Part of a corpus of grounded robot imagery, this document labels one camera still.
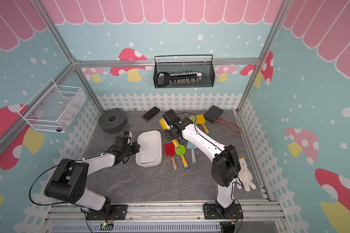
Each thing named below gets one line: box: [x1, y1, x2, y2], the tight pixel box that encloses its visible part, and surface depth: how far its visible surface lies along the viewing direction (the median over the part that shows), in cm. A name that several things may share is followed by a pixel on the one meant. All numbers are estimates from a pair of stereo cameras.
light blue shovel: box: [186, 140, 198, 164], surface depth 96 cm
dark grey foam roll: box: [98, 108, 129, 134], surface depth 110 cm
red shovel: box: [164, 142, 178, 170], surface depth 99 cm
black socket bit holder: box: [157, 71, 203, 87], surface depth 91 cm
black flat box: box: [203, 104, 224, 124], surface depth 122 cm
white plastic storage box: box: [135, 130, 163, 168], surface depth 98 cm
